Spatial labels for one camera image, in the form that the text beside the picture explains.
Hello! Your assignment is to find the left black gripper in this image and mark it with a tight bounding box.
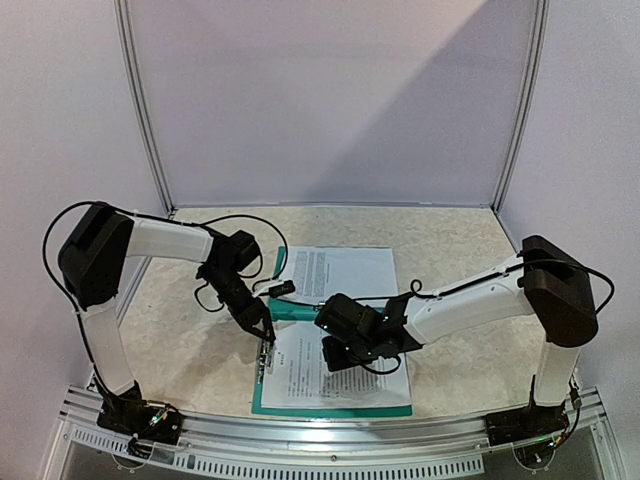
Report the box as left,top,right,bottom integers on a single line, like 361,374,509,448
203,266,276,342

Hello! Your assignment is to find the folder cover metal clip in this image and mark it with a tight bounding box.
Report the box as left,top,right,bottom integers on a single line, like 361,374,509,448
257,341,275,379

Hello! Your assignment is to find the green file folder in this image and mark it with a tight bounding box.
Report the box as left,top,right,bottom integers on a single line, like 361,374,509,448
252,246,413,419

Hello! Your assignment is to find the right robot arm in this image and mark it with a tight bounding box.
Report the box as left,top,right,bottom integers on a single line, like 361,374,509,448
314,235,599,436

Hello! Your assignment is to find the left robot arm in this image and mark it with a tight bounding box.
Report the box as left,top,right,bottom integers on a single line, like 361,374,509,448
58,202,276,434

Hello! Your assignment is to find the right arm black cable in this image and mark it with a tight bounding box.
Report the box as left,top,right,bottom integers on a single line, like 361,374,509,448
359,259,616,406

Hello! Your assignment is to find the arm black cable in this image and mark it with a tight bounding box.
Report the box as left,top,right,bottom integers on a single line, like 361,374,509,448
359,259,616,406
41,200,290,371

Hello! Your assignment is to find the aluminium front rail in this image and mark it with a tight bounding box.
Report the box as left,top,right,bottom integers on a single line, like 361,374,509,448
45,387,625,479

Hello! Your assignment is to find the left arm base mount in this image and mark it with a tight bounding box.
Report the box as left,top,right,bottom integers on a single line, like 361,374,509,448
97,382,184,446

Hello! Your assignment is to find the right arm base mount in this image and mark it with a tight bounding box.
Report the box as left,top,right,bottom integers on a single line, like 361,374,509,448
483,399,582,448

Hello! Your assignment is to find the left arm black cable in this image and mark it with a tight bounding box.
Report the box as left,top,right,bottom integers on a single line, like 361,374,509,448
41,200,290,371

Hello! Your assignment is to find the left aluminium frame post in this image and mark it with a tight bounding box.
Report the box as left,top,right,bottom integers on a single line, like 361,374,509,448
114,0,175,215

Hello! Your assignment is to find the aluminium frame post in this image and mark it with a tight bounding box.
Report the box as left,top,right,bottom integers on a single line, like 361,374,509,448
491,0,550,216
114,0,175,215

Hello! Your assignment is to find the right aluminium frame post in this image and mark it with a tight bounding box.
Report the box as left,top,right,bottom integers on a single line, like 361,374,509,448
491,0,550,216

